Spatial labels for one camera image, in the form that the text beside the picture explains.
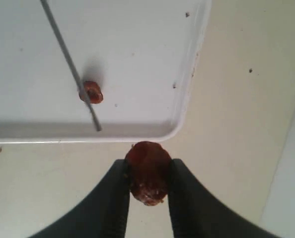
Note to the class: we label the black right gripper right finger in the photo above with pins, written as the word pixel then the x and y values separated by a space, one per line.
pixel 196 213

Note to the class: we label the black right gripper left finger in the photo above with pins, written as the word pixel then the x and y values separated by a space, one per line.
pixel 102 214

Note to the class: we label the red jujube piece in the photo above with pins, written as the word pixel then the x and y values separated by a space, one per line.
pixel 93 91
pixel 149 166

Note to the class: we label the thin metal skewer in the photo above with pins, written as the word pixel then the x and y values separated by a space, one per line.
pixel 71 65

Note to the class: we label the white rectangular plastic tray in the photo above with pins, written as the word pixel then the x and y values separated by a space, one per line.
pixel 141 53

